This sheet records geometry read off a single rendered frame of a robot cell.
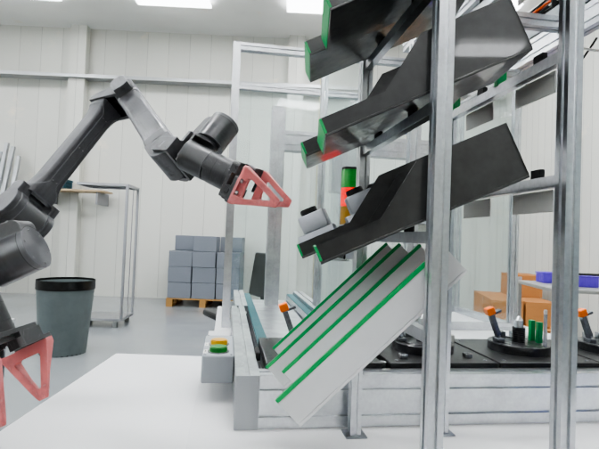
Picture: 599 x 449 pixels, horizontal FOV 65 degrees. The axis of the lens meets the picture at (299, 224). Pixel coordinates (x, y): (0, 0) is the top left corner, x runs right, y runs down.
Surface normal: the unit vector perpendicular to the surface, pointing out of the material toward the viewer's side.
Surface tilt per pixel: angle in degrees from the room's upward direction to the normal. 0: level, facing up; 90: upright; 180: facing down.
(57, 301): 94
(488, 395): 90
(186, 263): 90
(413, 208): 90
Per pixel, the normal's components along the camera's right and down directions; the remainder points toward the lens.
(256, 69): 0.02, -0.03
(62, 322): 0.39, 0.07
